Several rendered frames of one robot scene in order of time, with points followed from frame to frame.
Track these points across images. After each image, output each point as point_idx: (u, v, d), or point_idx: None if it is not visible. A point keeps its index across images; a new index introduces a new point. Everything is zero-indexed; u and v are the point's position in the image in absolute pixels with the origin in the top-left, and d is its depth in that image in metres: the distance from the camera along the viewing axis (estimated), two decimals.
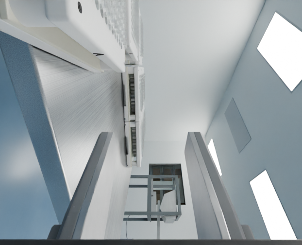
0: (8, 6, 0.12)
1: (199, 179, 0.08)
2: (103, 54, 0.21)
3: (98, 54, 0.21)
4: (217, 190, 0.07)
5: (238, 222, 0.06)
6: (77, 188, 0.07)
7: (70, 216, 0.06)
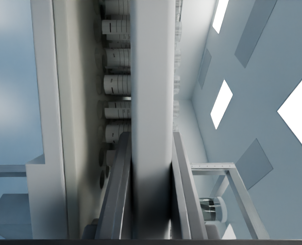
0: None
1: (172, 179, 0.08)
2: None
3: None
4: (185, 190, 0.07)
5: (202, 222, 0.06)
6: (109, 188, 0.07)
7: (106, 216, 0.06)
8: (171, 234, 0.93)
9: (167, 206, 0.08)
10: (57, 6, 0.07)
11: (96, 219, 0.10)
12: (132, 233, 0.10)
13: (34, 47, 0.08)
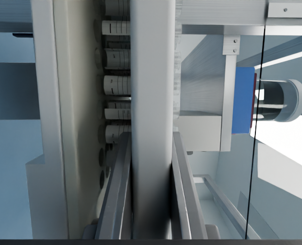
0: None
1: (172, 179, 0.08)
2: None
3: None
4: (185, 190, 0.07)
5: (202, 222, 0.06)
6: (109, 188, 0.07)
7: (106, 216, 0.06)
8: (189, 154, 0.53)
9: (167, 206, 0.08)
10: (57, 6, 0.07)
11: (96, 219, 0.10)
12: (132, 233, 0.10)
13: (34, 47, 0.08)
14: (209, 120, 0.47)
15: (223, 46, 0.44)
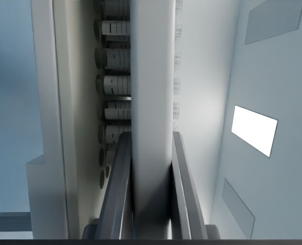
0: None
1: (172, 179, 0.08)
2: None
3: None
4: (185, 190, 0.07)
5: (202, 222, 0.06)
6: (109, 188, 0.07)
7: (106, 216, 0.06)
8: None
9: (167, 206, 0.08)
10: (57, 6, 0.07)
11: (96, 219, 0.10)
12: (132, 233, 0.10)
13: (34, 47, 0.08)
14: None
15: None
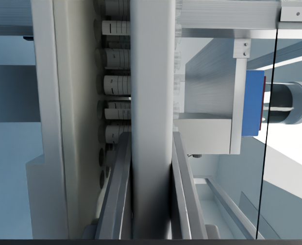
0: None
1: (172, 179, 0.08)
2: None
3: None
4: (185, 190, 0.07)
5: (202, 222, 0.06)
6: (109, 188, 0.07)
7: (106, 216, 0.06)
8: (198, 157, 0.53)
9: (167, 206, 0.08)
10: (57, 6, 0.07)
11: (96, 219, 0.10)
12: (132, 233, 0.10)
13: (34, 47, 0.08)
14: (219, 123, 0.47)
15: (233, 50, 0.44)
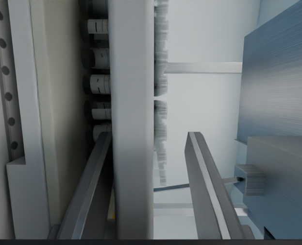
0: None
1: (199, 179, 0.08)
2: None
3: None
4: (217, 190, 0.07)
5: (238, 222, 0.06)
6: (77, 188, 0.07)
7: (70, 216, 0.06)
8: None
9: (149, 208, 0.08)
10: (34, 6, 0.07)
11: None
12: None
13: (16, 48, 0.08)
14: None
15: None
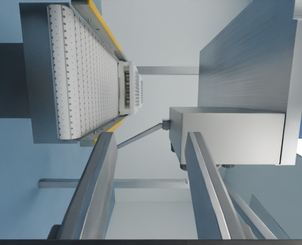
0: (124, 113, 0.78)
1: (199, 179, 0.08)
2: None
3: None
4: (217, 190, 0.07)
5: (238, 222, 0.06)
6: (77, 188, 0.07)
7: (70, 216, 0.06)
8: (230, 167, 0.38)
9: (133, 104, 0.77)
10: (123, 84, 0.76)
11: (125, 108, 0.80)
12: (129, 109, 0.79)
13: (119, 87, 0.78)
14: (266, 119, 0.32)
15: (294, 7, 0.29)
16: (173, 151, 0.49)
